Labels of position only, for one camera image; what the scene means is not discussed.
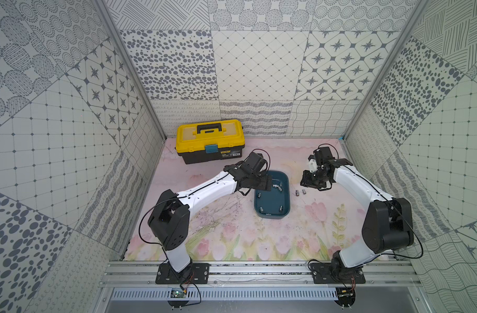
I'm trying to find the teal plastic storage tray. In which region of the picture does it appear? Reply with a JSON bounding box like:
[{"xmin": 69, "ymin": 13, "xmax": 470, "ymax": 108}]
[{"xmin": 254, "ymin": 170, "xmax": 290, "ymax": 219}]

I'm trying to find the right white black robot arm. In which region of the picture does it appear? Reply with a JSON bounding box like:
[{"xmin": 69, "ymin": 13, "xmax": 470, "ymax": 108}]
[{"xmin": 301, "ymin": 155, "xmax": 415, "ymax": 271}]

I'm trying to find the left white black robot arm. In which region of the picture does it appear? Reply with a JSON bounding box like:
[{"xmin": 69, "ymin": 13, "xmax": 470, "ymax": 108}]
[{"xmin": 147, "ymin": 151, "xmax": 272, "ymax": 275}]

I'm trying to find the yellow black plastic toolbox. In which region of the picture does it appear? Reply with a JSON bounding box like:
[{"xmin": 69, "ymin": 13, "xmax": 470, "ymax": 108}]
[{"xmin": 175, "ymin": 119, "xmax": 245, "ymax": 164}]

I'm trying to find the right controller board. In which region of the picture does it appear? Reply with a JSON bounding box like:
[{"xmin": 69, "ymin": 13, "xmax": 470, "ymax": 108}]
[{"xmin": 335, "ymin": 288, "xmax": 356, "ymax": 309}]

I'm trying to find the controller board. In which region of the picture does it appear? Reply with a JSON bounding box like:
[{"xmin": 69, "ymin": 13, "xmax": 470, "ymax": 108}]
[
  {"xmin": 168, "ymin": 288, "xmax": 189, "ymax": 309},
  {"xmin": 335, "ymin": 288, "xmax": 356, "ymax": 309}
]

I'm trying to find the left controller board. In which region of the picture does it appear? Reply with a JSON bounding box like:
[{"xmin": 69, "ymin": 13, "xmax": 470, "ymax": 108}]
[{"xmin": 168, "ymin": 288, "xmax": 189, "ymax": 309}]

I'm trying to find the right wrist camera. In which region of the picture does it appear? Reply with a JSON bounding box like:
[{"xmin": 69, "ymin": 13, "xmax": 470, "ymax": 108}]
[{"xmin": 308, "ymin": 146, "xmax": 335, "ymax": 173}]

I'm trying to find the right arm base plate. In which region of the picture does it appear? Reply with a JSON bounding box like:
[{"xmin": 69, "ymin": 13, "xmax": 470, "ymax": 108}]
[{"xmin": 308, "ymin": 262, "xmax": 366, "ymax": 285}]

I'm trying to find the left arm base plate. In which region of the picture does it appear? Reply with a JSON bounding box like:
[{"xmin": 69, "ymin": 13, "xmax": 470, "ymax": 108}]
[{"xmin": 156, "ymin": 263, "xmax": 211, "ymax": 285}]

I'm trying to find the aluminium mounting rail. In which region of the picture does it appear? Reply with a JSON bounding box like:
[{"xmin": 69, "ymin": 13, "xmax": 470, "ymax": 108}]
[{"xmin": 99, "ymin": 260, "xmax": 421, "ymax": 288}]

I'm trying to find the white slotted cable duct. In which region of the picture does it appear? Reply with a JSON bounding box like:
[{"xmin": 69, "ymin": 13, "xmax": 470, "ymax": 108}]
[{"xmin": 111, "ymin": 287, "xmax": 337, "ymax": 301}]

